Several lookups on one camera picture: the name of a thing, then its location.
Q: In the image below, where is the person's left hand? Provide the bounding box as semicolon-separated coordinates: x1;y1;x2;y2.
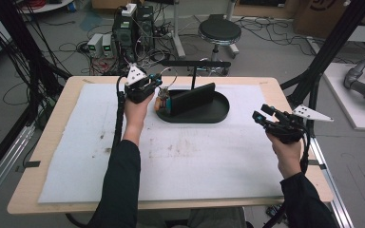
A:
122;92;156;147

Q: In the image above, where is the cardboard box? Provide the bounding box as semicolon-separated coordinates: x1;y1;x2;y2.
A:
292;0;365;41

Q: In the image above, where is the black frame post with cables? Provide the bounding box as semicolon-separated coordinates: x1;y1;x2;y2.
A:
0;0;72;127

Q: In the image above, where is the aluminium rail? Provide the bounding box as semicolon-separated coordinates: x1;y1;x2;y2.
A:
289;104;355;228
0;123;36;211

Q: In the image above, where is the tangle of floor cables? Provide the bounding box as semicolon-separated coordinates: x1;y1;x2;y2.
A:
56;18;203;77

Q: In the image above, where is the hand-held gripper black cable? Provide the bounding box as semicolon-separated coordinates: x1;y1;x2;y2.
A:
298;124;312;176
111;74;128;150

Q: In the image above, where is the left hand-held gripper black cable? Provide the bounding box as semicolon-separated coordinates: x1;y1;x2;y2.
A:
111;74;128;150

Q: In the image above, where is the person's right hand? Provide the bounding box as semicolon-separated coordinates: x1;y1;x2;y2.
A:
265;130;303;181

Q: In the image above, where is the white floor board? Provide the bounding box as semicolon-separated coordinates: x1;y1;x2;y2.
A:
322;62;365;133

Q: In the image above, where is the right hand-held gripper black cable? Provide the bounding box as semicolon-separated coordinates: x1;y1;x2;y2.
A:
298;124;312;176

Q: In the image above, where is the black pedal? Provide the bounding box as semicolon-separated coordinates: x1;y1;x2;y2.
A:
265;204;288;224

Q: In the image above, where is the wooden table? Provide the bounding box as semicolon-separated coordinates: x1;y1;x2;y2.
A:
7;75;335;216

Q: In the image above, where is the black oval tray with hanger bar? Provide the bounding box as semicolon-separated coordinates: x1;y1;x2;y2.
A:
155;60;232;124

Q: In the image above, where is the white table leg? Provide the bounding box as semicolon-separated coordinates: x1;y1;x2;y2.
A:
170;0;187;60

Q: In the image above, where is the black computer tower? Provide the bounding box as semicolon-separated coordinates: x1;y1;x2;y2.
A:
111;13;138;66
136;5;156;49

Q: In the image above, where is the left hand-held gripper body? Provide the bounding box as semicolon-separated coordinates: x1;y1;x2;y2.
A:
124;64;157;105

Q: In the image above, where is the white table mat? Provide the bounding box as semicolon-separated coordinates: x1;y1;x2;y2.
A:
37;83;286;204

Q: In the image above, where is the black round stool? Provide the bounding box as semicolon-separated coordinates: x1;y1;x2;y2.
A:
197;17;242;77

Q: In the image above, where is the key ring with coloured tags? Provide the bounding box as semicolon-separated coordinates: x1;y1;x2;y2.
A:
153;67;179;113

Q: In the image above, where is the white power supply unit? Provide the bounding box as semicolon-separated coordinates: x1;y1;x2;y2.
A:
86;32;105;59
101;33;116;59

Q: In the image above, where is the black wallet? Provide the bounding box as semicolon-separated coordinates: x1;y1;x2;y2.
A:
169;82;217;117

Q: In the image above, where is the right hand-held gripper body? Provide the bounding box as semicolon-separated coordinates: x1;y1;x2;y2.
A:
261;104;335;145

